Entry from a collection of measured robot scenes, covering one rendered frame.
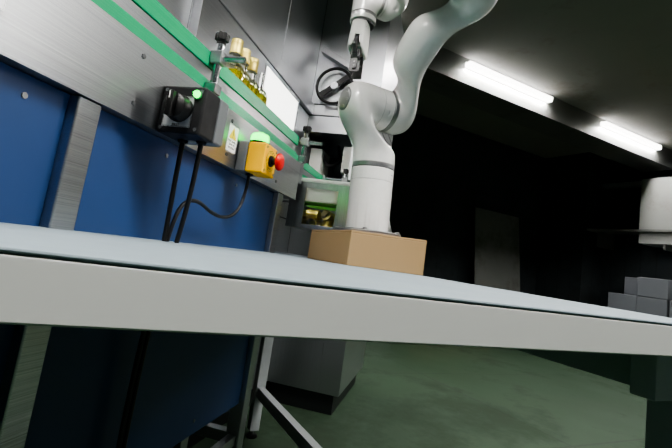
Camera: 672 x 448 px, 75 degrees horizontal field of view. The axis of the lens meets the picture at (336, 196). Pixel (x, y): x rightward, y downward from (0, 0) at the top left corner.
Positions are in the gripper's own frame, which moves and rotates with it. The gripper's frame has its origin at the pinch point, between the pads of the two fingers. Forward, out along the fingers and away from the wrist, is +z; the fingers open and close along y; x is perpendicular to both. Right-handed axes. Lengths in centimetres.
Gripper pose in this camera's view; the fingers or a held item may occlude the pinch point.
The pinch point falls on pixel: (355, 69)
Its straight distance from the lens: 145.8
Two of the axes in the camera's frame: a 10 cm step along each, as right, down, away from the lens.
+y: -2.2, -1.6, -9.6
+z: -1.4, 9.8, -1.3
